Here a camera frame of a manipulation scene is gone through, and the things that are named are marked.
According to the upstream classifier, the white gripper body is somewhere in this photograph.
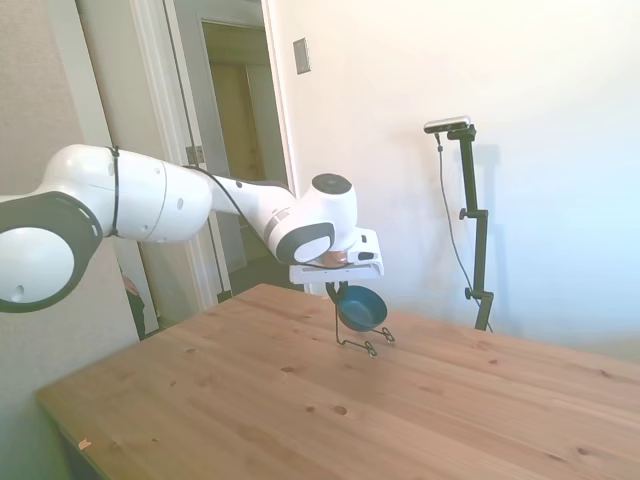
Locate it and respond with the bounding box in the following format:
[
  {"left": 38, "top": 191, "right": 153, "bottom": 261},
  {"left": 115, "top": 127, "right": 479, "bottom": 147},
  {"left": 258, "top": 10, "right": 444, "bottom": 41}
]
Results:
[{"left": 289, "top": 227, "right": 386, "bottom": 287}]

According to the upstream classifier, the blue bowl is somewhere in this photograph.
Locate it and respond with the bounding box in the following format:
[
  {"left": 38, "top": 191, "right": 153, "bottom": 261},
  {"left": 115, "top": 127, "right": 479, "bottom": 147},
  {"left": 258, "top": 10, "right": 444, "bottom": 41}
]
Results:
[{"left": 338, "top": 285, "right": 390, "bottom": 333}]

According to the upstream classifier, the person in dark clothing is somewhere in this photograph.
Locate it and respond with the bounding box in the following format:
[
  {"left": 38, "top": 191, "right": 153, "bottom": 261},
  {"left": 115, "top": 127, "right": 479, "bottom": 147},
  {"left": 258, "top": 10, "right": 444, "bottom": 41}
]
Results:
[{"left": 119, "top": 269, "right": 147, "bottom": 342}]

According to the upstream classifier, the white open door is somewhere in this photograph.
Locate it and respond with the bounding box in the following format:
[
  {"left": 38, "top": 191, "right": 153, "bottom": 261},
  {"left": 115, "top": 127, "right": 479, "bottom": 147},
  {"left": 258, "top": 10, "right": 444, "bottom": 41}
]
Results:
[{"left": 162, "top": 0, "right": 297, "bottom": 307}]

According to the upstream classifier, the black wire dish rack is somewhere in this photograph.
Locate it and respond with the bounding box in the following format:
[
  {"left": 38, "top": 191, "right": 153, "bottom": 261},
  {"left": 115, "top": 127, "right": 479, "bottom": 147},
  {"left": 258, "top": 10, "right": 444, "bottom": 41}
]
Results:
[{"left": 333, "top": 298, "right": 396, "bottom": 359}]

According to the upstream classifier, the black camera stand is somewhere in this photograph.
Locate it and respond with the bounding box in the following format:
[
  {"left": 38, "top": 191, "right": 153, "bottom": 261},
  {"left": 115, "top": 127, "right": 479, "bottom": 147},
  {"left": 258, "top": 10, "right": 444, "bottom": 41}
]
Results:
[{"left": 446, "top": 124, "right": 496, "bottom": 332}]

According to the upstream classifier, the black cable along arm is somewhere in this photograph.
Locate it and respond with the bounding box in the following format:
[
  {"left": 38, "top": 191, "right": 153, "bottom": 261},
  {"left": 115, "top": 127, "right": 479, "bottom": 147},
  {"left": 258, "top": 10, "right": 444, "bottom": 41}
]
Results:
[{"left": 110, "top": 145, "right": 281, "bottom": 262}]

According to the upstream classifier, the silver and black stand camera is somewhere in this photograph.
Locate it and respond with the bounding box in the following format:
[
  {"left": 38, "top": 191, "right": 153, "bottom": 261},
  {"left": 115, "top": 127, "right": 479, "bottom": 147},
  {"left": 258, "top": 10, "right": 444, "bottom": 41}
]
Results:
[{"left": 423, "top": 115, "right": 474, "bottom": 136}]

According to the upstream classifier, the grey wall switch plate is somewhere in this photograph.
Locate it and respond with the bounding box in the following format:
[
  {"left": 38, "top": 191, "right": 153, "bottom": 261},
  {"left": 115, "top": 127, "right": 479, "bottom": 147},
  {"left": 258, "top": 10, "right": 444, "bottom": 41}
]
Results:
[{"left": 292, "top": 37, "right": 312, "bottom": 77}]

